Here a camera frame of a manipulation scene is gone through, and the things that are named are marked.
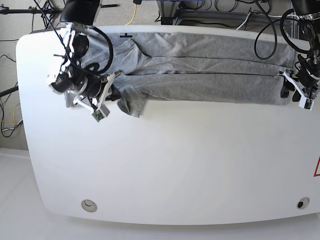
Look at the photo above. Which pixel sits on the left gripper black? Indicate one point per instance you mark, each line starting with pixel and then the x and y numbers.
pixel 307 79

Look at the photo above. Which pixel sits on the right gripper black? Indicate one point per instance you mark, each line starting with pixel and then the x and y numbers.
pixel 94 87

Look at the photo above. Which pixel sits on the grey T-shirt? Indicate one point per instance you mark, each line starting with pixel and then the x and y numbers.
pixel 195 67

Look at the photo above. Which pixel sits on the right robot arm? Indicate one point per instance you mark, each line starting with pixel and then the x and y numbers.
pixel 79 16

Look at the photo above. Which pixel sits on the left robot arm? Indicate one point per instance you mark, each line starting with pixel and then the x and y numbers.
pixel 305 14

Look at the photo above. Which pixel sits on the red triangle warning sticker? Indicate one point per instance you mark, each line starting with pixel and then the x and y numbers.
pixel 317 169

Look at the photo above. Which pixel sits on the black tripod stand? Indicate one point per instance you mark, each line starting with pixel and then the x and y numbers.
pixel 48 13

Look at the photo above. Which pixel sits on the right table grommet hole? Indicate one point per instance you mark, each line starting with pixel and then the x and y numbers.
pixel 303 203

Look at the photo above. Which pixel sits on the table grommet hole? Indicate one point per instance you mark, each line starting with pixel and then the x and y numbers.
pixel 89 206
pixel 303 203

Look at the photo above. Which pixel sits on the left table grommet hole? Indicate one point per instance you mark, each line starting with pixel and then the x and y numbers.
pixel 89 206

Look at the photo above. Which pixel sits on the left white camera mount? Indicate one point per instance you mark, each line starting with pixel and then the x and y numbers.
pixel 308 95

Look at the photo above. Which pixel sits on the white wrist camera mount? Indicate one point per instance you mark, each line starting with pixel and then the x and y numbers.
pixel 96 106

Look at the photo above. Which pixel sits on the aluminium frame stand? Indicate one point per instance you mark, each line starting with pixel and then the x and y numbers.
pixel 171 13

